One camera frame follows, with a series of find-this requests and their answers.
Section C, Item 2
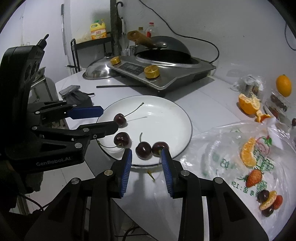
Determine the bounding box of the orange peel piece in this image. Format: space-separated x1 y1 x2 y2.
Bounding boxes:
255 110 271 123

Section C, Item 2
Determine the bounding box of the small red strawberry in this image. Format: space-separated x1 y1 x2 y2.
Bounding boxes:
273 195 284 210

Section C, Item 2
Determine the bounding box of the red capped plastic bottle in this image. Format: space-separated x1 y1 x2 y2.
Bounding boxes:
145 22 159 39

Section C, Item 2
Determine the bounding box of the white rod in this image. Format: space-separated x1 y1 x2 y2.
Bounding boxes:
60 3 66 56

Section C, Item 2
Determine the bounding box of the clear printed plastic bag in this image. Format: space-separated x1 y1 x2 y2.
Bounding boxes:
179 113 296 234

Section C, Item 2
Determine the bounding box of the black stove power cable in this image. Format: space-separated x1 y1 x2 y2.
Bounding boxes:
138 0 220 64

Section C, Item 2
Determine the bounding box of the half peeled orange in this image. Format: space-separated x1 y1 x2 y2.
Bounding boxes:
239 91 261 115

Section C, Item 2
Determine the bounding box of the black umbrella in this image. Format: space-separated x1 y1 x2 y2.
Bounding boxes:
116 1 127 55

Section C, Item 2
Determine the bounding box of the steel wok lid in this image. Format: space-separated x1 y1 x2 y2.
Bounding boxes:
83 57 121 80

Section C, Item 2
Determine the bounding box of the dark vertical pipe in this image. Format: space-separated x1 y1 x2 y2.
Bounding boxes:
110 0 123 57

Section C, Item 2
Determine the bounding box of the black wok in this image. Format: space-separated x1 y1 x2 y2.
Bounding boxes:
127 31 192 58

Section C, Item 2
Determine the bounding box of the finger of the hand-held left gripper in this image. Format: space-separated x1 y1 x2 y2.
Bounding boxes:
29 100 104 121
32 121 119 149

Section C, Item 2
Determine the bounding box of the dark grey cloth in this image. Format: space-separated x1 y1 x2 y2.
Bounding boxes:
14 170 44 193

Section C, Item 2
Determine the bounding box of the small bag with metal cups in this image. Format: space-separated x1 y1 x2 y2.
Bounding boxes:
231 74 265 96

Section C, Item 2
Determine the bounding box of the black range hood cable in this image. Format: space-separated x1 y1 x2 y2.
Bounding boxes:
284 23 296 51

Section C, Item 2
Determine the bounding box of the steel induction stove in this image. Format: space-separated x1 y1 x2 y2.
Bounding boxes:
107 50 216 93

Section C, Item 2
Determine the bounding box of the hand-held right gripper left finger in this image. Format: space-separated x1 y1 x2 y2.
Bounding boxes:
24 149 133 241

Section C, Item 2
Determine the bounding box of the large red strawberry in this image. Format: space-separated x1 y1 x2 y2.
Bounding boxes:
245 169 263 188

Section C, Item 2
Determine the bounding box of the white plate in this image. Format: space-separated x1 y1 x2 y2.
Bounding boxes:
96 95 193 166

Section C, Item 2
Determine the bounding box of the small orange segment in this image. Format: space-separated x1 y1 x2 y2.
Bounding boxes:
259 190 277 211

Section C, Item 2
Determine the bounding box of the whole orange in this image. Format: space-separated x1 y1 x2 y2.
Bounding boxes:
276 75 292 97

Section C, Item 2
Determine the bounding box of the glass jar under orange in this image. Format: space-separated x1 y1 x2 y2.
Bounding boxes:
265 91 294 123

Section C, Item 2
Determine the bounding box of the large orange segment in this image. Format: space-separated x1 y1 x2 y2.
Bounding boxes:
240 137 258 168

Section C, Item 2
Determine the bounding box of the dark red cherry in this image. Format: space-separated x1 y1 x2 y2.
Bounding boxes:
135 133 152 160
114 102 145 127
257 190 270 203
262 205 275 217
98 132 132 149
151 141 170 156

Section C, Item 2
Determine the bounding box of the yellow detergent bottle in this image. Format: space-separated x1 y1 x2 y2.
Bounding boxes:
90 20 108 41

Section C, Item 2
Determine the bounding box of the black shelf rack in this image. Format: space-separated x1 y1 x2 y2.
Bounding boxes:
70 32 115 75

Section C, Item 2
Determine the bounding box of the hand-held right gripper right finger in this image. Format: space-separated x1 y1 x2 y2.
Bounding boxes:
161 149 270 241

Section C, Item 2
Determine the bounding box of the black chopstick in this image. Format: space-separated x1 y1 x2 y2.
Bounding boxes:
96 84 148 89

